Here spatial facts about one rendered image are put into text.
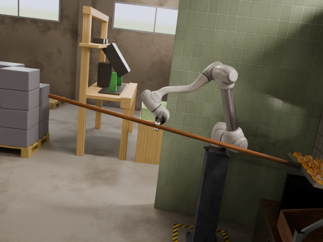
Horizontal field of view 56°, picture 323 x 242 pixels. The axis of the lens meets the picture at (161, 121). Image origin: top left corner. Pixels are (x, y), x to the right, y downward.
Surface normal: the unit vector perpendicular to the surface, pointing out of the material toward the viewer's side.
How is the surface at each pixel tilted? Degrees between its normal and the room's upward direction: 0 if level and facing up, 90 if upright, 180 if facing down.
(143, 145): 90
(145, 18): 90
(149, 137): 90
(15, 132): 90
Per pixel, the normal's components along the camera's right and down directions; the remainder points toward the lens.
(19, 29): -0.07, 0.24
